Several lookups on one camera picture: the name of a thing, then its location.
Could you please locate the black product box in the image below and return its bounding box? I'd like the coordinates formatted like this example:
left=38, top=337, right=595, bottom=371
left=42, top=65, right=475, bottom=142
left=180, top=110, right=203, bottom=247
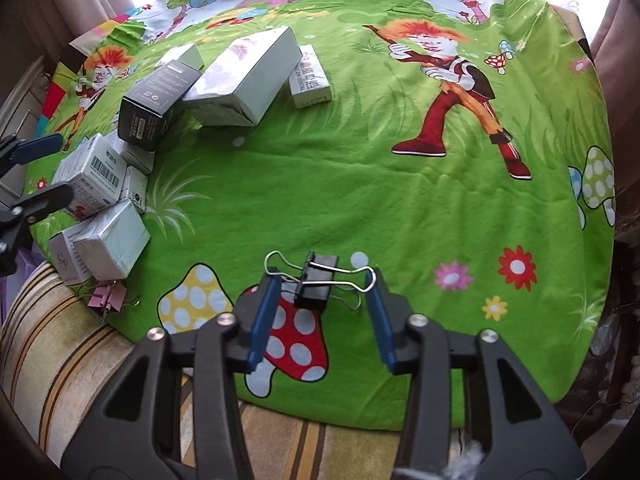
left=117, top=61, right=202, bottom=152

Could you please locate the small white cube box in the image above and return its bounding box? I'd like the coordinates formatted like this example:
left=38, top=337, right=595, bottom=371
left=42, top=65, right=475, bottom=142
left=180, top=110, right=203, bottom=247
left=73, top=200, right=151, bottom=281

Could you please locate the green cartoon bedsheet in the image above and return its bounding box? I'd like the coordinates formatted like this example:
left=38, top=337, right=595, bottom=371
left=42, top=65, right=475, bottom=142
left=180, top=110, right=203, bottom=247
left=48, top=0, right=615, bottom=401

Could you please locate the pink binder clip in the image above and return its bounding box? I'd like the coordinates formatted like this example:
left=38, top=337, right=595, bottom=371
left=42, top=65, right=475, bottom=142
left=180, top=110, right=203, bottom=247
left=73, top=280, right=140, bottom=320

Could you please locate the cream dresser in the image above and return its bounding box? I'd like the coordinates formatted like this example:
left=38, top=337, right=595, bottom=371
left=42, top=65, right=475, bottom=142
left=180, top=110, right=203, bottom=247
left=0, top=55, right=50, bottom=208

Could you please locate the white text-covered box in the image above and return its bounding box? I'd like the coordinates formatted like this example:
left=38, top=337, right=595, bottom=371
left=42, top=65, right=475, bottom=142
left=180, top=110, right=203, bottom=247
left=105, top=130, right=155, bottom=176

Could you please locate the narrow white red-text box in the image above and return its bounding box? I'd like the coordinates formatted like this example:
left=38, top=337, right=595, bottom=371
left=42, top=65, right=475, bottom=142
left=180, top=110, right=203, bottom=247
left=288, top=44, right=332, bottom=110

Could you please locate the white box pink stain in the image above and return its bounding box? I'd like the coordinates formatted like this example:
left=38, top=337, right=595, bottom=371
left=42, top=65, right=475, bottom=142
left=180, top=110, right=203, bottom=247
left=182, top=26, right=302, bottom=127

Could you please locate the white ointment box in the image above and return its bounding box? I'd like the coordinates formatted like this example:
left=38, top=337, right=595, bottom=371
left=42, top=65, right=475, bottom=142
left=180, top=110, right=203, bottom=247
left=119, top=166, right=148, bottom=214

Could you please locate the striped towel cushion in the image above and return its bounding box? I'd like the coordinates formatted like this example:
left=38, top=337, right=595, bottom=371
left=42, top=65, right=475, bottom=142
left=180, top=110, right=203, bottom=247
left=1, top=262, right=399, bottom=479

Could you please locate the white made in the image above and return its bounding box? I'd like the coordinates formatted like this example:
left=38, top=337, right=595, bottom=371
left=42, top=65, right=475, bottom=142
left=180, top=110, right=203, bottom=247
left=48, top=222, right=92, bottom=285

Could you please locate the white medicine box red figure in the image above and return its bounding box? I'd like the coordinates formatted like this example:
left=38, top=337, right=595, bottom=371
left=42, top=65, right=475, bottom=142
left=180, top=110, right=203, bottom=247
left=52, top=133, right=127, bottom=221

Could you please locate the brown curtain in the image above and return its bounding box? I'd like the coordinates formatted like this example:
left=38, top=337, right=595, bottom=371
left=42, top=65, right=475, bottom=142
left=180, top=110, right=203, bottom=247
left=591, top=0, right=639, bottom=240

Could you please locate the black binder clip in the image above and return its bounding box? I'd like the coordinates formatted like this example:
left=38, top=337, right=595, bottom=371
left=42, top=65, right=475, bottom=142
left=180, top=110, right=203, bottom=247
left=264, top=250, right=378, bottom=313

